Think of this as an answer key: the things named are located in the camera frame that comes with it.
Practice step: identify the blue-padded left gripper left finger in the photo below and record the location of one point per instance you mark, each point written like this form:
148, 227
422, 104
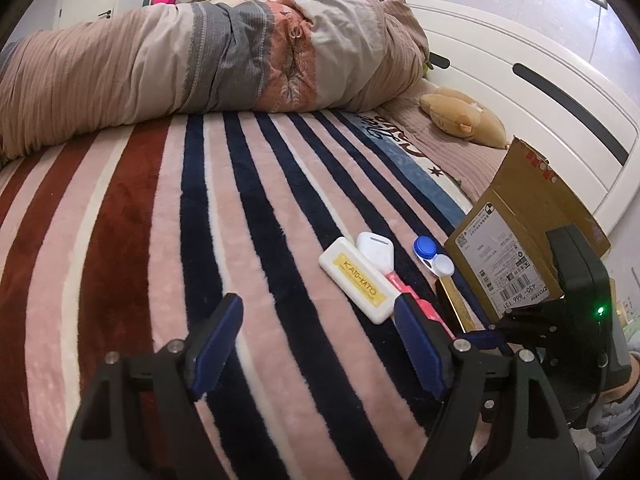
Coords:
209, 346

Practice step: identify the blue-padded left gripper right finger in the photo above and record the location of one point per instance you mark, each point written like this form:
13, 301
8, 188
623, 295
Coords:
427, 343

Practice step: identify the pink spray bottle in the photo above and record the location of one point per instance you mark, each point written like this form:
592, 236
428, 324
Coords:
426, 307

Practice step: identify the white case yellow label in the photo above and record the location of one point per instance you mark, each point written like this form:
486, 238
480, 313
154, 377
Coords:
360, 280

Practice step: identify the blue white contact lens case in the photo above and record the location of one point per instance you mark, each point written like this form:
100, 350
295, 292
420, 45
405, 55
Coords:
436, 262

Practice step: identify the white square case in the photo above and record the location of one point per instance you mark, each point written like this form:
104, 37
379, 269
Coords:
378, 250

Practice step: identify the brown cardboard box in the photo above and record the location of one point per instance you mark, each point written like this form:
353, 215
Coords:
501, 246

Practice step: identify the striped plush blanket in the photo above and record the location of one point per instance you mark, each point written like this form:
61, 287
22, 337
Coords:
124, 240

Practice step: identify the pinkish brown pillow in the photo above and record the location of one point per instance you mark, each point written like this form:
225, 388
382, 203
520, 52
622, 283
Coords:
471, 165

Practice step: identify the tan plush toy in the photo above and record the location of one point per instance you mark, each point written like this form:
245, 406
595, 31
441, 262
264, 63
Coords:
465, 118

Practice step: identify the white bed headboard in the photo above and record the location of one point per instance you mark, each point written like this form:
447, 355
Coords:
545, 95

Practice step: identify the rolled beige patchwork duvet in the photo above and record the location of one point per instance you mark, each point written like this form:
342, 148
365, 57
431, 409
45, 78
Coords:
273, 56

